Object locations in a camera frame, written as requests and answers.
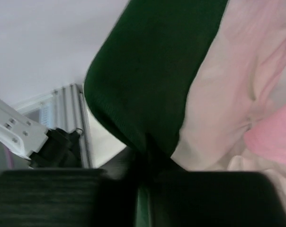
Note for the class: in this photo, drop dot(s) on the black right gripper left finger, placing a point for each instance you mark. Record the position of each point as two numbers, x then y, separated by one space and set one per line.
101 197

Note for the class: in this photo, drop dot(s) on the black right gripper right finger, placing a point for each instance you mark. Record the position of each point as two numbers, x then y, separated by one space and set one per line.
211 198

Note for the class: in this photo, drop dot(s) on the pink t shirt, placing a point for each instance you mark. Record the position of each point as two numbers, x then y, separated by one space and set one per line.
268 137

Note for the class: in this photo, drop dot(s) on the green and white t shirt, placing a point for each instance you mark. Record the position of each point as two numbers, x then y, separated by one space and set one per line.
187 79

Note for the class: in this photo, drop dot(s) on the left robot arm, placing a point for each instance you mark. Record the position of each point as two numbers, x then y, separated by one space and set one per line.
41 146

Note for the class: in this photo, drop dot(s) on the aluminium mounting rail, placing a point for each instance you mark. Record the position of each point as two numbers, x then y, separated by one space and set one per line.
63 111

